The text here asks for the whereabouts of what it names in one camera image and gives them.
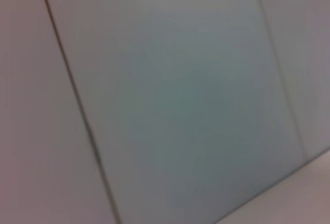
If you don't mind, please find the white partition panel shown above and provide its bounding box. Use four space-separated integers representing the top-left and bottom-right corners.
38 0 307 224
0 0 121 224
254 0 330 158

